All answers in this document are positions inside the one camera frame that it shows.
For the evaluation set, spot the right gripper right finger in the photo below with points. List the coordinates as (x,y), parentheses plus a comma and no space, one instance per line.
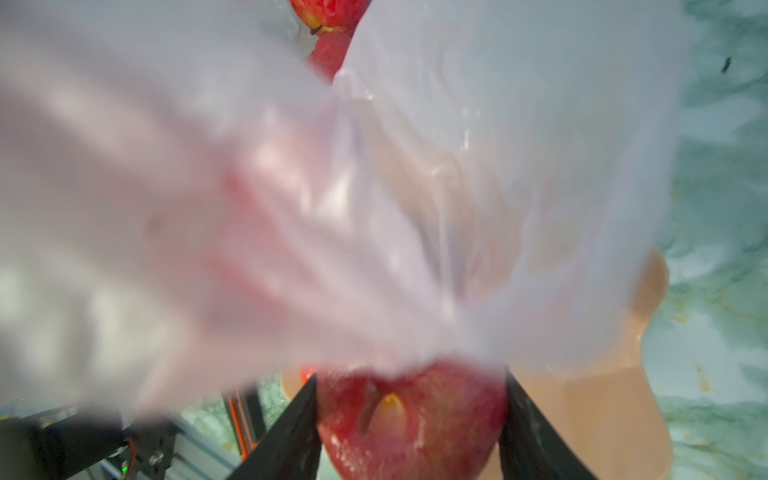
(530,447)

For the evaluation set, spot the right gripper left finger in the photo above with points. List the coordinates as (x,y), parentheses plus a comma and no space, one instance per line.
(291,448)

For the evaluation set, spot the red peach top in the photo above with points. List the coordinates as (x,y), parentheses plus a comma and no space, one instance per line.
(439,422)

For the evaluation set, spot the pink plastic bag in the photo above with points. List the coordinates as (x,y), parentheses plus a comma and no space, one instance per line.
(186,206)

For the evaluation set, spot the red strawberry fruit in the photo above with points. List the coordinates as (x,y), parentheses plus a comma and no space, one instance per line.
(322,16)

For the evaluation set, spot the orange black utility knife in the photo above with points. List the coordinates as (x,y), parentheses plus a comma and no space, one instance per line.
(246,416)

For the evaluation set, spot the pink fruit plate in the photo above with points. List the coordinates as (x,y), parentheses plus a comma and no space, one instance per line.
(606,413)

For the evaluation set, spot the aluminium front rail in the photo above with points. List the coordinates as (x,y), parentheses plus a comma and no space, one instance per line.
(172,449)

